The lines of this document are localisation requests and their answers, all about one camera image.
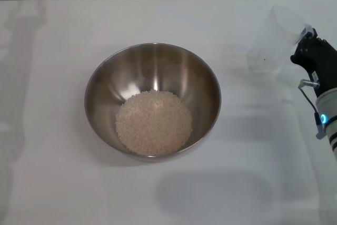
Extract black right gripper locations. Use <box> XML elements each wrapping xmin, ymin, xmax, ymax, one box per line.
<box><xmin>290</xmin><ymin>31</ymin><xmax>337</xmax><ymax>97</ymax></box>

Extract clear plastic measuring cup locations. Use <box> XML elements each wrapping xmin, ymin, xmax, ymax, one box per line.
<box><xmin>247</xmin><ymin>6</ymin><xmax>316</xmax><ymax>75</ymax></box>

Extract white rice grains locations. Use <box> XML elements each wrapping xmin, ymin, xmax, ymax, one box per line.
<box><xmin>115</xmin><ymin>90</ymin><xmax>193</xmax><ymax>156</ymax></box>

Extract stainless steel mixing bowl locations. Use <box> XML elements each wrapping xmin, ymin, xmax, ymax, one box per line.
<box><xmin>84</xmin><ymin>42</ymin><xmax>222</xmax><ymax>164</ymax></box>

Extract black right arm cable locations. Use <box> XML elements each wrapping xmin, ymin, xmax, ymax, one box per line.
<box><xmin>298</xmin><ymin>79</ymin><xmax>328</xmax><ymax>139</ymax></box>

